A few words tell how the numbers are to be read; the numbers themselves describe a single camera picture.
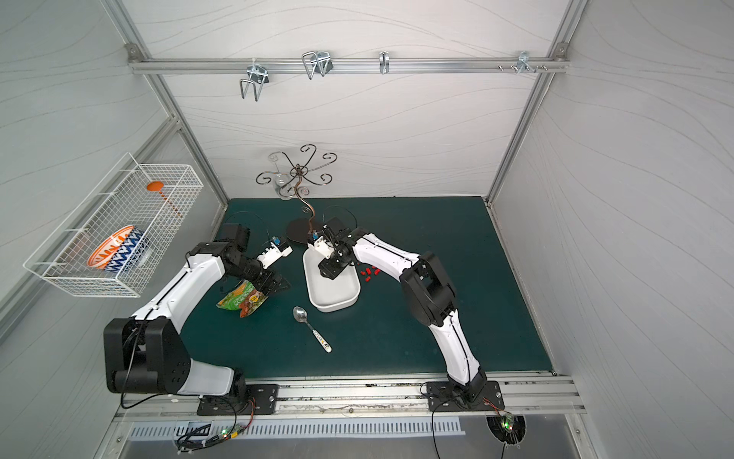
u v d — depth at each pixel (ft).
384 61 2.37
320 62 2.51
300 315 2.88
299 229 3.54
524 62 2.51
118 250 1.88
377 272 2.67
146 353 1.37
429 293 1.79
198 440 2.26
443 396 2.50
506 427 2.37
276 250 2.47
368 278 3.17
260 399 2.41
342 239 2.34
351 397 2.46
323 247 2.76
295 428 2.31
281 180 3.14
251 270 2.35
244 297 2.88
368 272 3.23
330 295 2.92
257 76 2.57
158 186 2.61
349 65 2.60
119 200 2.31
